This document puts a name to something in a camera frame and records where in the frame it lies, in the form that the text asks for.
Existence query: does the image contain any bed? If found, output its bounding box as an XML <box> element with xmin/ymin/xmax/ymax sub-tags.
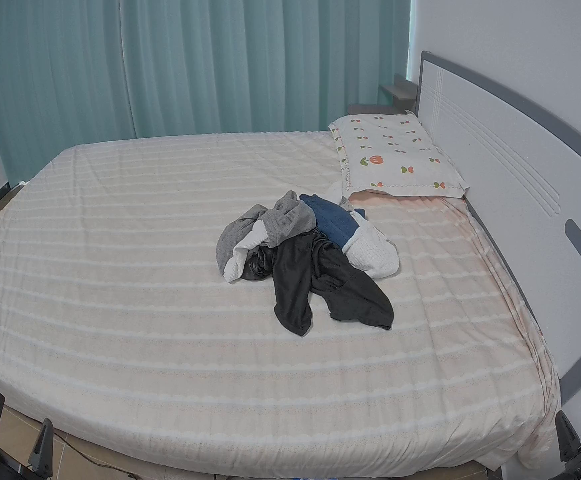
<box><xmin>0</xmin><ymin>50</ymin><xmax>581</xmax><ymax>476</ymax></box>

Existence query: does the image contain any white printed pillow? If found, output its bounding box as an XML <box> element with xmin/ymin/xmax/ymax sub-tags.
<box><xmin>328</xmin><ymin>110</ymin><xmax>471</xmax><ymax>200</ymax></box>

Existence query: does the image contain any blue-green curtain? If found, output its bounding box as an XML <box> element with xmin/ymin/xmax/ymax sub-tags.
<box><xmin>120</xmin><ymin>0</ymin><xmax>413</xmax><ymax>139</ymax></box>
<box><xmin>0</xmin><ymin>0</ymin><xmax>136</xmax><ymax>186</ymax></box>

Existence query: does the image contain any black T-shirt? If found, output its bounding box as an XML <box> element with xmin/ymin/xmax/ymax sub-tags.
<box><xmin>272</xmin><ymin>230</ymin><xmax>395</xmax><ymax>337</ymax></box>

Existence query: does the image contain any grey bedside table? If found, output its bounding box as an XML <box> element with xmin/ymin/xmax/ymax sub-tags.
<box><xmin>348</xmin><ymin>73</ymin><xmax>419</xmax><ymax>116</ymax></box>

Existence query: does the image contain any pile of clothes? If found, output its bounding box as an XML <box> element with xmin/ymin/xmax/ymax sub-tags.
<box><xmin>215</xmin><ymin>190</ymin><xmax>401</xmax><ymax>284</ymax></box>

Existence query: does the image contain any black cable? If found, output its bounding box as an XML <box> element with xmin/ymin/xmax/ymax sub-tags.
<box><xmin>53</xmin><ymin>430</ymin><xmax>137</xmax><ymax>470</ymax></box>

